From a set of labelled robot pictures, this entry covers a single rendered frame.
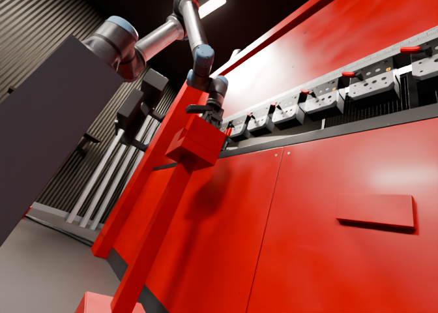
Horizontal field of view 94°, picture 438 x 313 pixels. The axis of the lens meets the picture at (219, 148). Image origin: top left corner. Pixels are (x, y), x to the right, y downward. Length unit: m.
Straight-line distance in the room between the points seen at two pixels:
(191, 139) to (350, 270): 0.60
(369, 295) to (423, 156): 0.33
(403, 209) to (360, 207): 0.08
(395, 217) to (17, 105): 0.92
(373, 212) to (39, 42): 4.41
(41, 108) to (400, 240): 0.91
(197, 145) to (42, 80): 0.49
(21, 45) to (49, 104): 3.64
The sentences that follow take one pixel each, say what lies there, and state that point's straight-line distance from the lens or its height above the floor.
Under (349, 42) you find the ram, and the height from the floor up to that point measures 1.50.
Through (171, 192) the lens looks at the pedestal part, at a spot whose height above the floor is 0.51.
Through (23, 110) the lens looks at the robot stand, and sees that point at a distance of 0.71.
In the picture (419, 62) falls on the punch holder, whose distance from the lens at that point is 1.03.
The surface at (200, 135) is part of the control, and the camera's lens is 0.81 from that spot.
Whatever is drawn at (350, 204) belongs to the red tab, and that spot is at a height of 0.59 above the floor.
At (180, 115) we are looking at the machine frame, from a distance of 2.43.
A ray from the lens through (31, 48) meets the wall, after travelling 4.36.
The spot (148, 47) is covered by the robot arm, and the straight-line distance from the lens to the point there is 1.08.
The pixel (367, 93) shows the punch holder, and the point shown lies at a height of 1.09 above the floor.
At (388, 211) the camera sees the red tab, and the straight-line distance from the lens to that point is 0.60.
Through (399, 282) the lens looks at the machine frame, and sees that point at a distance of 0.59.
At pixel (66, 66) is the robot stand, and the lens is 0.76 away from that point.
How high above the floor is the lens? 0.38
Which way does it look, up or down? 25 degrees up
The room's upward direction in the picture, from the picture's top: 21 degrees clockwise
